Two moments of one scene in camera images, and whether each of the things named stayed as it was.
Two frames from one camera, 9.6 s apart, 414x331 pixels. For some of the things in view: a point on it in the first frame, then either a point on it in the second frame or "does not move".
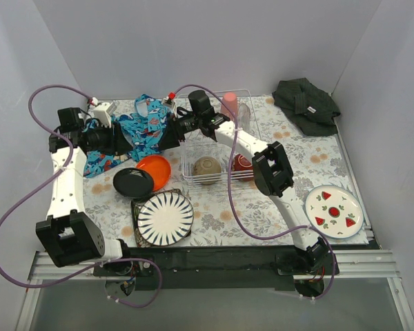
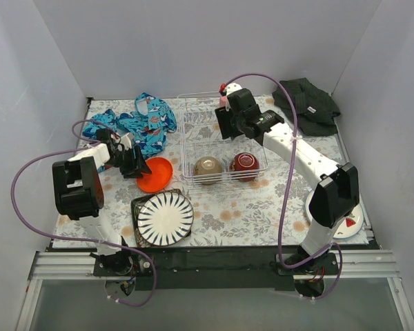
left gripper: [114, 140] → [130, 163]
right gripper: [175, 130] → [228, 121]
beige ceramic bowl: [207, 170] does not move
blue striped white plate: [165, 218] does not move
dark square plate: [136, 206] does not move
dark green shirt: [312, 109] does not move
